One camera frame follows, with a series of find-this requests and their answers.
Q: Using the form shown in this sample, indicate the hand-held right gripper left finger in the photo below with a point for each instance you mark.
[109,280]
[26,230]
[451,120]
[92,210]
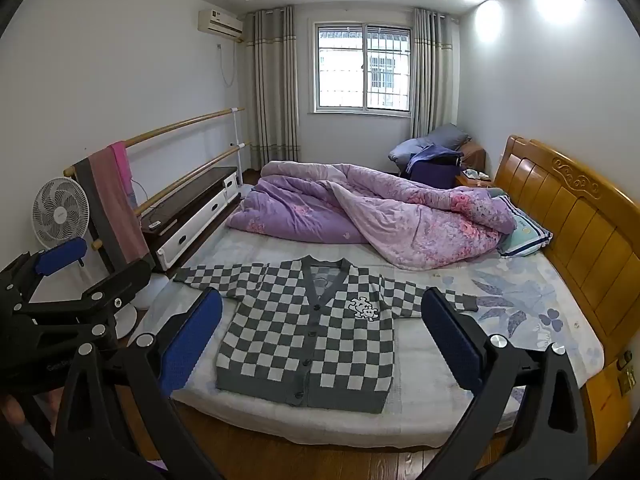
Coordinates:
[192,340]

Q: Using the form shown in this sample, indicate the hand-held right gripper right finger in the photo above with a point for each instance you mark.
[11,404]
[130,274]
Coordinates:
[450,335]

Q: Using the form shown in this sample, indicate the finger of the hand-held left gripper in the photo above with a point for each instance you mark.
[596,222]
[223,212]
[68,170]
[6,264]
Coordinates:
[120,285]
[62,255]

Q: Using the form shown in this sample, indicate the grey white checkered cardigan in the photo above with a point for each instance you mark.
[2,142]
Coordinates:
[300,340]

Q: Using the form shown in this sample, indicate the white standing fan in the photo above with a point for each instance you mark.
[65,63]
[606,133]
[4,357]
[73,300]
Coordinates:
[60,212]

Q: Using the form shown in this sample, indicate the grey and pink striped towel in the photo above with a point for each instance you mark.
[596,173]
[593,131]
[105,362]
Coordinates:
[110,210]

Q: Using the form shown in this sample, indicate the wooden bed with headboard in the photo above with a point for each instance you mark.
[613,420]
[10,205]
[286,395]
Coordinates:
[525,300]

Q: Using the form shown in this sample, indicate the bright pink towel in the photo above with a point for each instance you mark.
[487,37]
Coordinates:
[121,165]

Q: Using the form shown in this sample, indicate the dark top white tv cabinet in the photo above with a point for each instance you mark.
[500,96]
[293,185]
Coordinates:
[200,210]

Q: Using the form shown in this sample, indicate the light blue striped pillow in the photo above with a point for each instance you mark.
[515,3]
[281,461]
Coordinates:
[525,232]

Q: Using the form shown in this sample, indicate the dark purple chair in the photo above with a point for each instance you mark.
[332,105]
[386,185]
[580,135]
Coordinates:
[432,172]

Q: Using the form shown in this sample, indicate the purple floral quilt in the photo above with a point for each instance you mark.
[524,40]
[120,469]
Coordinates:
[350,200]

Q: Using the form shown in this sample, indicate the wooden bed headboard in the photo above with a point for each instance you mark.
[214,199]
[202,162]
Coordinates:
[575,210]

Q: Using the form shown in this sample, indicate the small wooden nightstand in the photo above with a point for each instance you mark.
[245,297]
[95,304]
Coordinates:
[475,157]

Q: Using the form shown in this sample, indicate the grey pillow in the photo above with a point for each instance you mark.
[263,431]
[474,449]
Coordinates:
[447,135]

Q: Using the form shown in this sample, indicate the grey beige striped curtain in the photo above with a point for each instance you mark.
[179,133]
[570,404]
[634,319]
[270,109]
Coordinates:
[275,85]
[432,70]

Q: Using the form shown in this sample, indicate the white barre post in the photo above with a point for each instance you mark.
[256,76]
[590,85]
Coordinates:
[238,145]

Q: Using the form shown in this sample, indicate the wall air conditioner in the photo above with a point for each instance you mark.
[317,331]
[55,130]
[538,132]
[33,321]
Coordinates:
[217,22]

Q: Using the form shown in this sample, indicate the window with white frame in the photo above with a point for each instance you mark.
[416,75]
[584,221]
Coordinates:
[362,67]

